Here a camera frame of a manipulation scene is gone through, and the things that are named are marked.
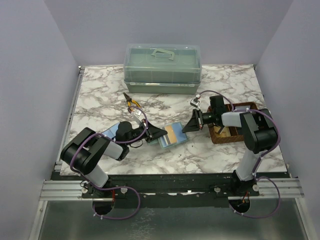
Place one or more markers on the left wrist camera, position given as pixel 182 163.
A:
pixel 138 116

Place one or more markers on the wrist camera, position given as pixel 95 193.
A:
pixel 138 116
pixel 196 101

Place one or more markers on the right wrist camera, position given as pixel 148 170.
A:
pixel 196 101

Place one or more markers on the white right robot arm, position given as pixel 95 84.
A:
pixel 259 131

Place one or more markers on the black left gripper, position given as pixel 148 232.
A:
pixel 149 132

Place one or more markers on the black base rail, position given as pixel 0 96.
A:
pixel 171 190

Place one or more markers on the gold magnetic stripe card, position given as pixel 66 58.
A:
pixel 170 138

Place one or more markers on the light green card holder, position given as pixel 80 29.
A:
pixel 181 137

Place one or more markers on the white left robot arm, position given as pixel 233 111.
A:
pixel 85 150

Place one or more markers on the brown woven basket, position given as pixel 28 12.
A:
pixel 236 132

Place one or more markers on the aluminium frame rail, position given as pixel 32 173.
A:
pixel 64 190

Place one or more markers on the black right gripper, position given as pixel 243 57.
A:
pixel 198 120

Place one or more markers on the green clear-lid storage box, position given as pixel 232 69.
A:
pixel 162 68

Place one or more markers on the yellow handled pliers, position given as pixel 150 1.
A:
pixel 130 102

